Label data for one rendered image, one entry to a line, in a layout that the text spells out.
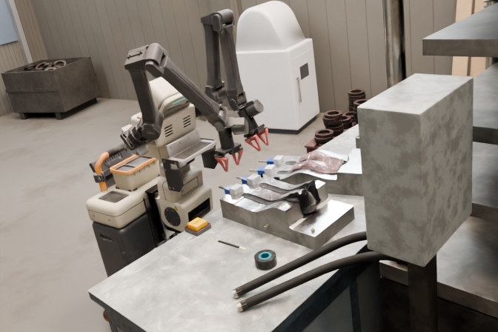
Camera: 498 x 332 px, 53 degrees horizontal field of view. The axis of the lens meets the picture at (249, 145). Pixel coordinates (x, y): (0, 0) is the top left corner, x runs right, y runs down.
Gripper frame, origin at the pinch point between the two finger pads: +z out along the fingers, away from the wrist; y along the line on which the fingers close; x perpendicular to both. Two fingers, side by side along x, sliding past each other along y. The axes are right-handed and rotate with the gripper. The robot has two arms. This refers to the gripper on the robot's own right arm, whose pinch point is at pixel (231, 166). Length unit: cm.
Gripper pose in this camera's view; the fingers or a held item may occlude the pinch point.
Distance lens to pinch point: 213.9
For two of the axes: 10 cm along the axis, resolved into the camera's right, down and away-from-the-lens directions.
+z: 1.6, 9.2, 3.6
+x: -7.2, -1.4, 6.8
